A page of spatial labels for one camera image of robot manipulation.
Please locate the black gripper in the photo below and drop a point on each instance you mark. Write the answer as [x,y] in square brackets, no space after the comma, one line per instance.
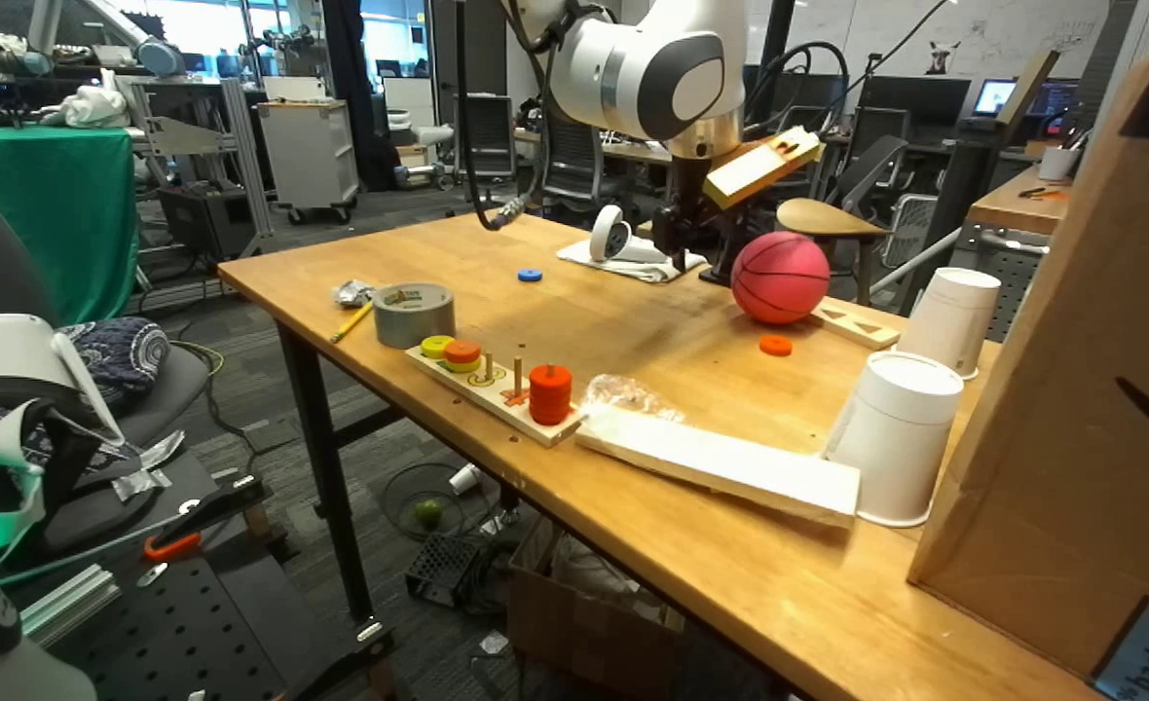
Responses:
[690,208]

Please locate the pink basketball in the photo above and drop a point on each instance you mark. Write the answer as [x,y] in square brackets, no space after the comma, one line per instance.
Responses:
[782,278]

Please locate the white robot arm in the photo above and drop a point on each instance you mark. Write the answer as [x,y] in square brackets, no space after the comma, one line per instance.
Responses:
[625,81]

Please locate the white cloth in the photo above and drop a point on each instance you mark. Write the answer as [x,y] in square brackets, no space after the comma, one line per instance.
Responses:
[638,261]

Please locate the small orange disc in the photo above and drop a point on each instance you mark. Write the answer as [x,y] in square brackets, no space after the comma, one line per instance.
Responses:
[778,349]

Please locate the round wooden stool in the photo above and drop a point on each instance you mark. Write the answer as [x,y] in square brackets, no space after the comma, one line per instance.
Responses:
[848,220]

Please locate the black mesh office chair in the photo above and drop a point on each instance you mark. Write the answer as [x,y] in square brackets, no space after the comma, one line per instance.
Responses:
[493,138]
[576,168]

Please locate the long wooden shape sorter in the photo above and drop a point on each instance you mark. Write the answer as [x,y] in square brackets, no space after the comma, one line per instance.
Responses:
[859,319]

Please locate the small blue disc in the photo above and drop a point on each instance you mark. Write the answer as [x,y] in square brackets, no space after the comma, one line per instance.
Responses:
[532,274]

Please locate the red cylinder block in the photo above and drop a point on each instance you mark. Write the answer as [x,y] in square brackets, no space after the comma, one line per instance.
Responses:
[550,393]

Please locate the white flat board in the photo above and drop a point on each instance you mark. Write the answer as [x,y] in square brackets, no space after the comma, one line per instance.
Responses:
[731,470]

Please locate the black vertical pole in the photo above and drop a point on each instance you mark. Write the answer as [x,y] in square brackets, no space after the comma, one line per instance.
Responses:
[782,42]

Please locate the wooden stacking toy board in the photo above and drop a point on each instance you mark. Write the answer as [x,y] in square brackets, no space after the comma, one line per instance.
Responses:
[495,393]

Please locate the white paper cup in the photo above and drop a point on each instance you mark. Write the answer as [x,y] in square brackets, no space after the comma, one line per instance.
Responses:
[891,443]
[951,325]

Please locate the black computer monitor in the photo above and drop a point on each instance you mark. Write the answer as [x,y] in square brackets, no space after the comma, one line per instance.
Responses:
[917,101]

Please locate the black slanted stand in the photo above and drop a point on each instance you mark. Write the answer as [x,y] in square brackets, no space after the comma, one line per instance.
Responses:
[974,168]

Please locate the wooden top workbench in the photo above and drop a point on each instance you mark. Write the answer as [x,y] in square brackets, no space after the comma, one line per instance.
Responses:
[1016,208]

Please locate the small white cup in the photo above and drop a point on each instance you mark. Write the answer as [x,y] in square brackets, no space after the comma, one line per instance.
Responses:
[467,479]

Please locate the lit blue computer screen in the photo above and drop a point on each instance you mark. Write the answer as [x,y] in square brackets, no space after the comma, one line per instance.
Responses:
[995,100]

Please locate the crumpled foil ball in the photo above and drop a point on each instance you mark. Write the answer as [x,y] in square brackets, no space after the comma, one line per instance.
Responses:
[358,295]

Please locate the yellow pencil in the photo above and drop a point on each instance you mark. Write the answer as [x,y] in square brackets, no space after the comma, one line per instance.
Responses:
[351,325]

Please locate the green tennis ball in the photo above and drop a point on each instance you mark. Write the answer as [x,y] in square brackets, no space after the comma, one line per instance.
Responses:
[429,517]

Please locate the large cardboard box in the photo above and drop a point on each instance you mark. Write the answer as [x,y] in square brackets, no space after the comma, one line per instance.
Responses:
[1065,391]

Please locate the black keyboard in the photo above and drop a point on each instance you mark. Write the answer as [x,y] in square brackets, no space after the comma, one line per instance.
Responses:
[458,567]

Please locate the brown cardboard box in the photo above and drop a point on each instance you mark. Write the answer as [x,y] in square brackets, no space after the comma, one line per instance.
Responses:
[599,643]

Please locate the white rolling cart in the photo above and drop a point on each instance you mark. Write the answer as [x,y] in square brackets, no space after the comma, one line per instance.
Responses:
[307,159]

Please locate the black metal table leg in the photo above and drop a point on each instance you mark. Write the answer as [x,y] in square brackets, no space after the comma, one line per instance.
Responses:
[324,453]

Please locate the blue patterned bag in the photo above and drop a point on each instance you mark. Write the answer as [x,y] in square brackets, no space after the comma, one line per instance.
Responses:
[117,364]

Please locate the black perforated breadboard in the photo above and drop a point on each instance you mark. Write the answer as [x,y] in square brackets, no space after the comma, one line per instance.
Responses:
[208,623]

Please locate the green table cloth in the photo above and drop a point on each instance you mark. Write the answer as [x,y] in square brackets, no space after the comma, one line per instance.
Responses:
[67,196]

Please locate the white VR headset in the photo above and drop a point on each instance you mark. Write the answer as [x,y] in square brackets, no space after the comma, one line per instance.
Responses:
[1,339]

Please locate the aluminium extrusion bar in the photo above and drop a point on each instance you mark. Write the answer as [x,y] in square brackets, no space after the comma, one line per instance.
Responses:
[71,606]

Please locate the white round camera device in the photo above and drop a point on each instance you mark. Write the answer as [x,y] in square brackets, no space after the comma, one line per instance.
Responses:
[611,234]

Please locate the grey duct tape roll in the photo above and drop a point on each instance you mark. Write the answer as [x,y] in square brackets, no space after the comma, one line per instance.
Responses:
[398,325]

